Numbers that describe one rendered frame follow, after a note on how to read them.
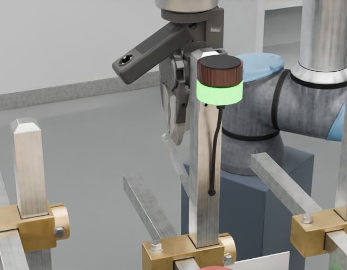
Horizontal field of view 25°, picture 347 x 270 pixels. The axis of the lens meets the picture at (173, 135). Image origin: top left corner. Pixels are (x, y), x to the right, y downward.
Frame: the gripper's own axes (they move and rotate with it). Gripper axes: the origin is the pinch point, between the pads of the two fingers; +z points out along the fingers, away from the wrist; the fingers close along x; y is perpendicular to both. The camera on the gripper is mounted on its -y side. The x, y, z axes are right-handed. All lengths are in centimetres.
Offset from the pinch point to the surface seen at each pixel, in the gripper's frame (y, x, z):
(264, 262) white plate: 13.8, -5.7, 22.2
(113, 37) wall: 57, 260, 72
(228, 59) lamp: 3.6, -12.2, -16.2
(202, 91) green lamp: -0.5, -13.7, -12.7
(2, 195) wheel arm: -26.0, -0.6, 5.0
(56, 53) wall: 28, 257, 76
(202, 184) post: 1.3, -9.5, 3.4
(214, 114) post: 2.8, -9.6, -7.3
